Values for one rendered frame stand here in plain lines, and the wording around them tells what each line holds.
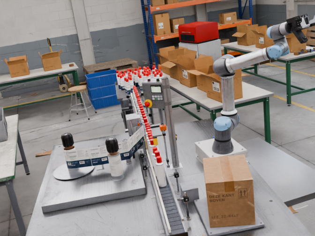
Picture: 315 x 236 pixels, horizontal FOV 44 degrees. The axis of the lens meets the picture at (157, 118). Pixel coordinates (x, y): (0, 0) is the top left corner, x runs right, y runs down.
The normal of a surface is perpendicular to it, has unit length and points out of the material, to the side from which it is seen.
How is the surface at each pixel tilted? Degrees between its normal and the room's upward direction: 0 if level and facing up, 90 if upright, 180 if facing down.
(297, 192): 0
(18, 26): 90
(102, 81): 90
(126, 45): 90
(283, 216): 0
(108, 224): 0
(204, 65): 75
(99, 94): 90
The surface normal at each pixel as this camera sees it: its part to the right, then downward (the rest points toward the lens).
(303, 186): -0.13, -0.94
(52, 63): 0.35, 0.26
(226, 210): -0.07, 0.33
